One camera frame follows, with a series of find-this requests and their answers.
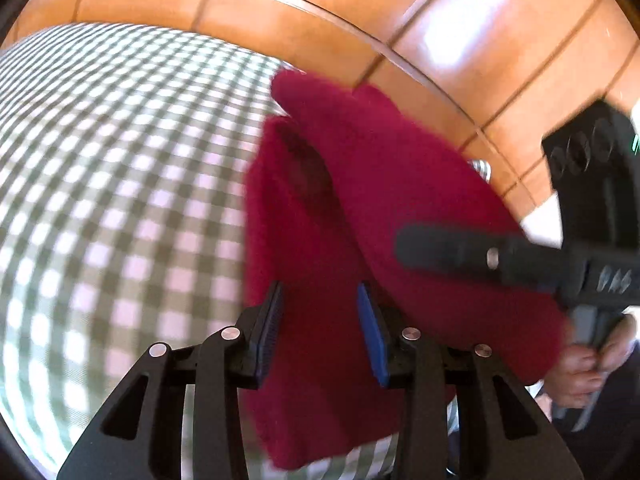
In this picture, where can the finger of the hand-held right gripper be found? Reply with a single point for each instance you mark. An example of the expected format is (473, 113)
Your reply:
(450, 250)

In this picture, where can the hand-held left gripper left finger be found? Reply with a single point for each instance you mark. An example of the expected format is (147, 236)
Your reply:
(270, 330)

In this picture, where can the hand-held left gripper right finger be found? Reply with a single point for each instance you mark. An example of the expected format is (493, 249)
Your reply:
(374, 335)

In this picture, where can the red knit garment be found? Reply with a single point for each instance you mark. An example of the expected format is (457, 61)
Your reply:
(400, 170)

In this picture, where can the person's right hand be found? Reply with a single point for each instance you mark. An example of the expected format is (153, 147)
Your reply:
(575, 375)

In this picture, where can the green white checked bed sheet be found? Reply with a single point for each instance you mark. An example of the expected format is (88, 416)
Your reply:
(125, 185)

